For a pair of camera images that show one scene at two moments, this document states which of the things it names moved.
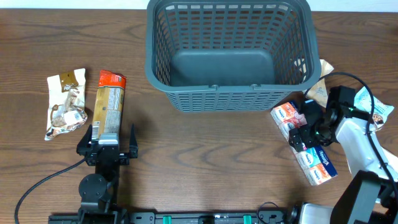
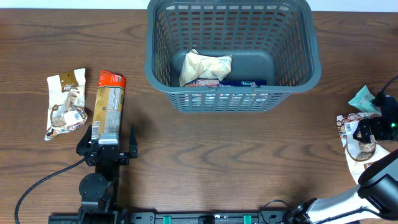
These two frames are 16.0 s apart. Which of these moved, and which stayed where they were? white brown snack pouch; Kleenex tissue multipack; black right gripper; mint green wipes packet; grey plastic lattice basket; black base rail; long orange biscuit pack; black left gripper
Moved: black right gripper; Kleenex tissue multipack
Stayed: grey plastic lattice basket; mint green wipes packet; long orange biscuit pack; black left gripper; white brown snack pouch; black base rail
